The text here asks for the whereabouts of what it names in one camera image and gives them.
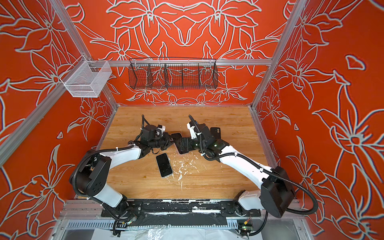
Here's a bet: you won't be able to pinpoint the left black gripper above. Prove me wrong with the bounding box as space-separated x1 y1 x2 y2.
149 132 178 150

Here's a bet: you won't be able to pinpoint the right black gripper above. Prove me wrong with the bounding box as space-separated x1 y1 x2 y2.
174 135 208 152

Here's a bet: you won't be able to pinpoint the phone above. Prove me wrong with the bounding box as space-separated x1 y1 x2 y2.
156 153 173 178
171 133 194 155

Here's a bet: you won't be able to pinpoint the dark phone case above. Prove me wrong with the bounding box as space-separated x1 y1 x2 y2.
210 127 221 140

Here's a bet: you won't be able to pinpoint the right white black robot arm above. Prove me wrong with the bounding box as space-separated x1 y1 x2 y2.
187 115 319 218

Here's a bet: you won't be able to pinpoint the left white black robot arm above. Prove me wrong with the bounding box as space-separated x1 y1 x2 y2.
69 115 174 222

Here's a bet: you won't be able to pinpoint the phone in white case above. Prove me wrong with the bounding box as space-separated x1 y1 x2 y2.
156 153 173 178

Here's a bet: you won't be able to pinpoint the clear plastic bin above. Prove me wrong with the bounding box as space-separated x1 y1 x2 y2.
60 61 112 98

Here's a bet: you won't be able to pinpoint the small green circuit board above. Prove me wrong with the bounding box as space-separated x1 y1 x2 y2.
238 220 254 235

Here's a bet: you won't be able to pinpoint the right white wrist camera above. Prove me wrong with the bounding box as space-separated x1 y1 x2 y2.
187 122 197 140

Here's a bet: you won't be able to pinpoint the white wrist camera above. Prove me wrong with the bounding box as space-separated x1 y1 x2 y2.
158 125 166 135
187 122 197 140

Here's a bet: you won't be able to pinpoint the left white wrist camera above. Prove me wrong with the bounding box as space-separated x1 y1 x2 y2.
158 125 166 135

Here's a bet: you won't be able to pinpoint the black wire basket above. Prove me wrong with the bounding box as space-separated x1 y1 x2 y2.
128 58 219 90

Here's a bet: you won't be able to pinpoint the aluminium frame rails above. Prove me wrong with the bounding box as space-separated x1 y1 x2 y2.
1 1 297 240

